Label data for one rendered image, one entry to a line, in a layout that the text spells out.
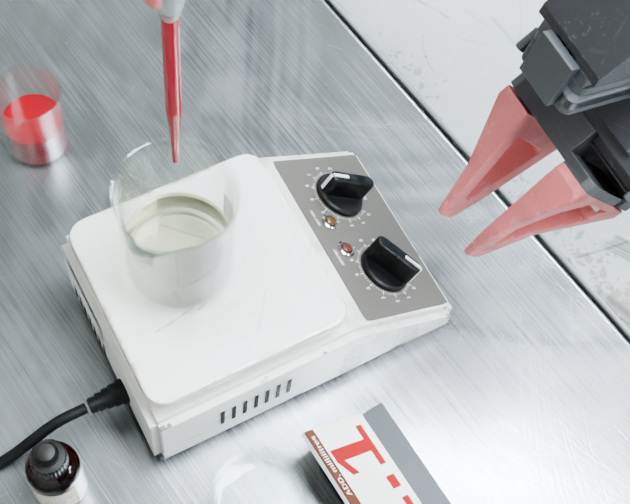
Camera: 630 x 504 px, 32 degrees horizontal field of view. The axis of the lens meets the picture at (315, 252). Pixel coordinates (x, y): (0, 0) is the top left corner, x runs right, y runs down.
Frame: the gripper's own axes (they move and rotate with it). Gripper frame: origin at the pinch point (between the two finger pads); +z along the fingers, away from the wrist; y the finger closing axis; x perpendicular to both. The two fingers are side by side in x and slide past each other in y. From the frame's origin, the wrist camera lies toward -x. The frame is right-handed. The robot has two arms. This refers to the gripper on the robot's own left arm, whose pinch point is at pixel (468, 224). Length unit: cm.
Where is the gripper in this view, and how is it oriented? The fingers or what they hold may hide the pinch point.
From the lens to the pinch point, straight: 59.2
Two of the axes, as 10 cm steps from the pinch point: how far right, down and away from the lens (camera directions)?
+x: 5.1, 1.0, 8.5
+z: -7.2, 5.8, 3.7
